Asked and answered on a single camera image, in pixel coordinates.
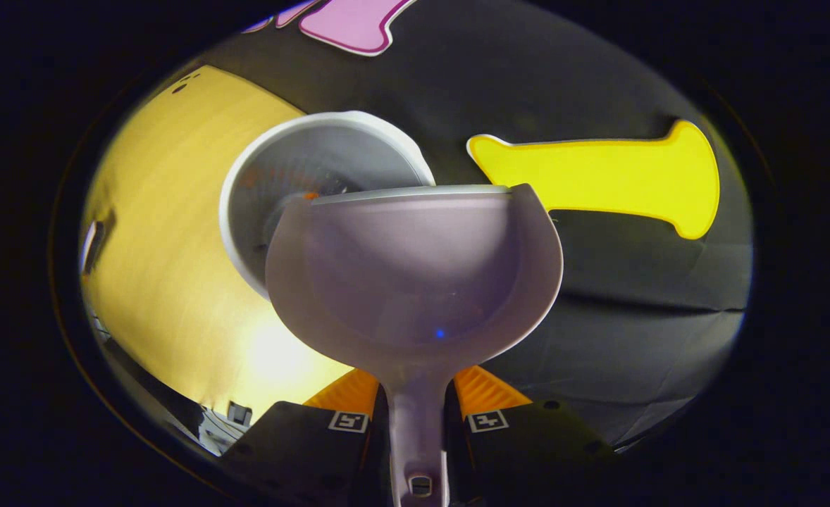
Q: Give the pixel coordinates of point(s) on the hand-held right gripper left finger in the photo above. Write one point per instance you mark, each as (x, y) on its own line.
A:
(302, 451)

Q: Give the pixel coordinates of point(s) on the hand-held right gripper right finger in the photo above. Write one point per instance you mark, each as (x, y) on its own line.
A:
(528, 451)

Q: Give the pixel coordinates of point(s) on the light purple dustpan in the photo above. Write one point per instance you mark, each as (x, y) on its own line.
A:
(415, 282)

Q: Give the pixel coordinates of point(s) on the white ribbed garbage bin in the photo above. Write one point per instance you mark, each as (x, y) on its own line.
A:
(316, 158)

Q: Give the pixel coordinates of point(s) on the yellow wooden desktop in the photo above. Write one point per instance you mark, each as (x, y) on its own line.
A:
(168, 211)

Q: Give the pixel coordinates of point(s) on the black backdrop cloth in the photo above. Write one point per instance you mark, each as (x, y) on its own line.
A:
(633, 317)

